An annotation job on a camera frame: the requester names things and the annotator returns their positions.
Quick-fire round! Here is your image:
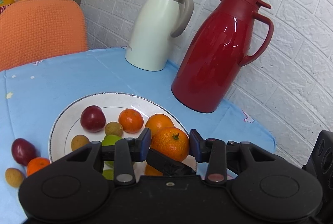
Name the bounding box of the light blue tablecloth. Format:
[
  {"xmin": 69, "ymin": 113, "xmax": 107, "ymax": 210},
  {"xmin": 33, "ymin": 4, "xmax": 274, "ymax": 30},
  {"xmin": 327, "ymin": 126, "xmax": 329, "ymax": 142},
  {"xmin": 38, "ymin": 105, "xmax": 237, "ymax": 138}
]
[{"xmin": 0, "ymin": 47, "xmax": 276, "ymax": 188}]

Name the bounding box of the tan longan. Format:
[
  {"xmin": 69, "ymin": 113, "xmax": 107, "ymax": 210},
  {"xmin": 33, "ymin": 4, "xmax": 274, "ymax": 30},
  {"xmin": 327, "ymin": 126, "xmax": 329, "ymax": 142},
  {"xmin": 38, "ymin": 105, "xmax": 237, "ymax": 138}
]
[
  {"xmin": 71, "ymin": 135, "xmax": 90, "ymax": 151},
  {"xmin": 104, "ymin": 121, "xmax": 123, "ymax": 137},
  {"xmin": 5, "ymin": 168, "xmax": 24, "ymax": 187}
]

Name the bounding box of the green apple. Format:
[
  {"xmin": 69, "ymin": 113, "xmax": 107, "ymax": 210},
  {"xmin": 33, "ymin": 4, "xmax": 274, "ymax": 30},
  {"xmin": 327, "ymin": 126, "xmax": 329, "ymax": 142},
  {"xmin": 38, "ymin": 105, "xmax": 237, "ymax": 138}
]
[{"xmin": 101, "ymin": 135, "xmax": 124, "ymax": 181}]

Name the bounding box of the red thermos jug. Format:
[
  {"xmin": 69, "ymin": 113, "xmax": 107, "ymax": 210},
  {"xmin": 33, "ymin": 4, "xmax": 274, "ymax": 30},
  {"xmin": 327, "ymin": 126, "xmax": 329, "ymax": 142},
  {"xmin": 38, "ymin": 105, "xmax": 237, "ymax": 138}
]
[{"xmin": 171, "ymin": 0, "xmax": 274, "ymax": 113}]

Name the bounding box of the small mandarin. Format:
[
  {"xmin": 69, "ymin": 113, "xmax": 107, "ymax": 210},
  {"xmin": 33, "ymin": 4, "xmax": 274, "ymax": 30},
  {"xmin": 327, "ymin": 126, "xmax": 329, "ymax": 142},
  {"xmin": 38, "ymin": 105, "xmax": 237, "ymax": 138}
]
[
  {"xmin": 151, "ymin": 127, "xmax": 190, "ymax": 162},
  {"xmin": 144, "ymin": 164, "xmax": 164, "ymax": 176},
  {"xmin": 26, "ymin": 158, "xmax": 50, "ymax": 177},
  {"xmin": 118, "ymin": 109, "xmax": 144, "ymax": 133}
]

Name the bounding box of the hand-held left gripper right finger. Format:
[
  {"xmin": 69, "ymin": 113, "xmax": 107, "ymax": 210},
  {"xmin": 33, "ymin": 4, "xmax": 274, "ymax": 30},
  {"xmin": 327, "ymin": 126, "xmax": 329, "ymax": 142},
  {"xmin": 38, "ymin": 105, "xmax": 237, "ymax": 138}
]
[{"xmin": 189, "ymin": 129, "xmax": 283, "ymax": 183}]

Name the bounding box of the white ceramic plate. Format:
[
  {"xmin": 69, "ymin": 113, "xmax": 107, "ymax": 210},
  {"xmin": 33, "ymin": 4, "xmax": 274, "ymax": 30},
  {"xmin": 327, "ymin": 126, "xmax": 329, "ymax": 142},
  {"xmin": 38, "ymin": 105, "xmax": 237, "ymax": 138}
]
[{"xmin": 48, "ymin": 92, "xmax": 198, "ymax": 180}]

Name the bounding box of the large orange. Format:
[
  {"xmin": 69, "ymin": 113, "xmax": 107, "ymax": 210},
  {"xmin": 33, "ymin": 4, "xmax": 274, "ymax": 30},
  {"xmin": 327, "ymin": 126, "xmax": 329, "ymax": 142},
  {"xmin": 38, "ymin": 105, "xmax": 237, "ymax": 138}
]
[{"xmin": 145, "ymin": 114, "xmax": 182, "ymax": 136}]

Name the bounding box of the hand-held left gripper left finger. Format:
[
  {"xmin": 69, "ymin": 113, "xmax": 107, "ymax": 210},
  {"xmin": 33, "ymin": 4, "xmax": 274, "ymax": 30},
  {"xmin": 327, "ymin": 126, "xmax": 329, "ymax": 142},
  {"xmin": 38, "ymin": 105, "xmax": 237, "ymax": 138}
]
[{"xmin": 64, "ymin": 127, "xmax": 152, "ymax": 186}]

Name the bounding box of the red plum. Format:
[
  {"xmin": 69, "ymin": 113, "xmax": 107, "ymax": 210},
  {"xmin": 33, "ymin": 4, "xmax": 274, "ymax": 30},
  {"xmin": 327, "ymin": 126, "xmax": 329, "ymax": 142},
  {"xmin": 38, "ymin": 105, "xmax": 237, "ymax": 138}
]
[
  {"xmin": 11, "ymin": 138, "xmax": 37, "ymax": 166},
  {"xmin": 80, "ymin": 106, "xmax": 106, "ymax": 133}
]

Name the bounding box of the white thermos jug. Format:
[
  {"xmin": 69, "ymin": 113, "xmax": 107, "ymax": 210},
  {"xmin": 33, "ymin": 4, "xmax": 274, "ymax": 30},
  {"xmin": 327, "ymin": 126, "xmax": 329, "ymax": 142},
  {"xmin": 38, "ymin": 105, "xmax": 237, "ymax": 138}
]
[{"xmin": 125, "ymin": 0, "xmax": 194, "ymax": 71}]

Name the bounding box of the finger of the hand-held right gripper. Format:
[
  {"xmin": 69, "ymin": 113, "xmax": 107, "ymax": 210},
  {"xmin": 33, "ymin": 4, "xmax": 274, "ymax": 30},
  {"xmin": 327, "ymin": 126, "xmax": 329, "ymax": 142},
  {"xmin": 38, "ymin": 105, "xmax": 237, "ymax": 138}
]
[{"xmin": 146, "ymin": 148, "xmax": 194, "ymax": 176}]

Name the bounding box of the orange chair back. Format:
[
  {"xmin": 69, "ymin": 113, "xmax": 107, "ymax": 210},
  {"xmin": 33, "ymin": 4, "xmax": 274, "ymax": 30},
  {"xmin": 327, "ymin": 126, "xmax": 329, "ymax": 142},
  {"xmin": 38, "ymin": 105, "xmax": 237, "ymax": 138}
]
[{"xmin": 0, "ymin": 0, "xmax": 89, "ymax": 72}]

